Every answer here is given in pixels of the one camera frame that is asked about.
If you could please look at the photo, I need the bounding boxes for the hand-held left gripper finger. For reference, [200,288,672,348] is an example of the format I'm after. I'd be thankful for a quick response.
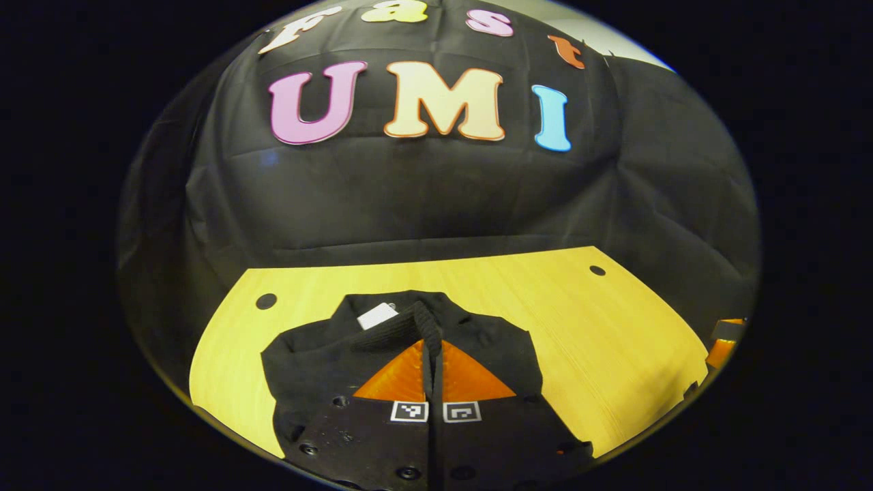
[283,339,432,490]
[433,339,594,490]

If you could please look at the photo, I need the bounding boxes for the black jacket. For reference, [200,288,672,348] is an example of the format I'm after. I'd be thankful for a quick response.
[261,290,546,459]

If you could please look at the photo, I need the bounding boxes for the black backdrop cloth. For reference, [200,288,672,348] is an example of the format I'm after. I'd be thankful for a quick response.
[116,0,761,383]

